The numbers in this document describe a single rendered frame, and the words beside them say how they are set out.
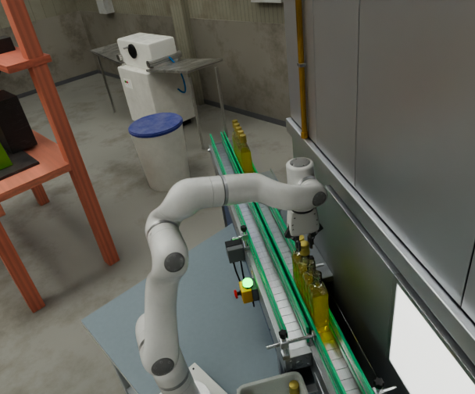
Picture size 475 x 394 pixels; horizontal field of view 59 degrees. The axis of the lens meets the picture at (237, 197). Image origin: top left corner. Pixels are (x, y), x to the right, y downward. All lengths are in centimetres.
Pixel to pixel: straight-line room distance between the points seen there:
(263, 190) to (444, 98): 56
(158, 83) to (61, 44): 441
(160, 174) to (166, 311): 325
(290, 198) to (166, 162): 329
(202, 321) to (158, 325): 73
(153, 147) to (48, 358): 216
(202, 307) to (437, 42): 163
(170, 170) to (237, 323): 271
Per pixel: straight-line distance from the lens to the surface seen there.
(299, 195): 119
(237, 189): 118
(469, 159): 84
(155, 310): 133
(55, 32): 984
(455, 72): 84
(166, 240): 117
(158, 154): 436
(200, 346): 198
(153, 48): 566
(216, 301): 214
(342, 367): 150
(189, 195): 114
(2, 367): 345
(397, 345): 130
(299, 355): 152
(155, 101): 579
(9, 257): 340
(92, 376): 306
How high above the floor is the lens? 228
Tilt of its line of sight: 32 degrees down
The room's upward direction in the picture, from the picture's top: 9 degrees counter-clockwise
